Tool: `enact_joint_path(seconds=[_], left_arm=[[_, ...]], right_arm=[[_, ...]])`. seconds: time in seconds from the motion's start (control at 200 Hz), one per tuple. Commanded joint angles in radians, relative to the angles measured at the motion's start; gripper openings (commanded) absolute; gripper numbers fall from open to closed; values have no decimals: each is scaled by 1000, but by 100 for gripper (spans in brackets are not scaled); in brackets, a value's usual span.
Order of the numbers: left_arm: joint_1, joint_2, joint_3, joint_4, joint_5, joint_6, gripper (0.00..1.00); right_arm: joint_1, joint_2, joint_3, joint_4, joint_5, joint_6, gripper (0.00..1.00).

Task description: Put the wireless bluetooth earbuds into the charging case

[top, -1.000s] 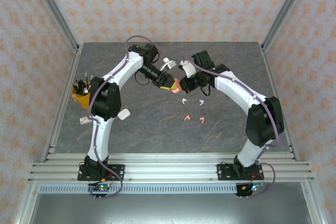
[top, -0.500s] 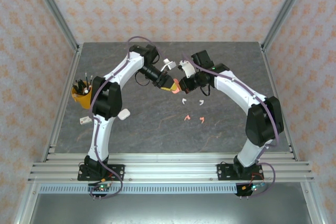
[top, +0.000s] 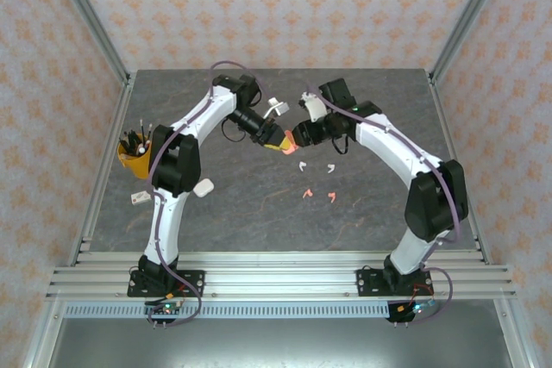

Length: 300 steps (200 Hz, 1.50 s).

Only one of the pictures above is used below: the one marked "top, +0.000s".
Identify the pink eraser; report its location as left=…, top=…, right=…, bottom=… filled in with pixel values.
left=281, top=134, right=299, bottom=157

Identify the yellow pen cup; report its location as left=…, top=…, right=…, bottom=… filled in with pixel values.
left=116, top=137, right=153, bottom=181

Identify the grey metal panel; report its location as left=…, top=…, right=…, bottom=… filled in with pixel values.
left=47, top=318, right=518, bottom=368

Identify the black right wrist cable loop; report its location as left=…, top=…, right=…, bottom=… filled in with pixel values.
left=330, top=134, right=351, bottom=156

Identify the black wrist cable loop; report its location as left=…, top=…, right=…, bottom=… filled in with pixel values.
left=221, top=119, right=243, bottom=144
left=330, top=134, right=351, bottom=156

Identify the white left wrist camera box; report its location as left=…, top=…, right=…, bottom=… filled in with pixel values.
left=260, top=97, right=290, bottom=122

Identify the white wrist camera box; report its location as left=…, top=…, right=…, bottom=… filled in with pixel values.
left=260, top=97, right=290, bottom=122
left=299, top=90, right=329, bottom=124

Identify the black left wrist cable loop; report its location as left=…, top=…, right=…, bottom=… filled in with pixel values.
left=221, top=119, right=243, bottom=144

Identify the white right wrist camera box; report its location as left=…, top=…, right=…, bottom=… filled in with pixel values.
left=299, top=90, right=329, bottom=124

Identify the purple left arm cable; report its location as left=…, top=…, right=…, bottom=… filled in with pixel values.
left=144, top=60, right=273, bottom=329

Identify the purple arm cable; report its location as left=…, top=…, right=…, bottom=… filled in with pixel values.
left=304, top=83, right=462, bottom=326
left=144, top=60, right=273, bottom=329

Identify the aluminium table side rail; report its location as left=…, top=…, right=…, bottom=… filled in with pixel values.
left=426, top=72, right=492, bottom=265
left=66, top=72, right=137, bottom=265

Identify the aluminium mounting rail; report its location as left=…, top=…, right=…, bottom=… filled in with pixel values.
left=45, top=250, right=518, bottom=302

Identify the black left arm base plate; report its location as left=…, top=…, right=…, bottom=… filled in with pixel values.
left=127, top=269, right=206, bottom=299

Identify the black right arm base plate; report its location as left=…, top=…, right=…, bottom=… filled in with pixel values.
left=355, top=268, right=435, bottom=299

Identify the grey slotted cable duct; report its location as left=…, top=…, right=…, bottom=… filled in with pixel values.
left=64, top=302, right=388, bottom=321

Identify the aluminium corner post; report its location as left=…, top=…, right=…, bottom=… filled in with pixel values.
left=45, top=0, right=132, bottom=86
left=429, top=0, right=517, bottom=84

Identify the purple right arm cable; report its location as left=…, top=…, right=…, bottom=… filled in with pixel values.
left=304, top=83, right=462, bottom=326

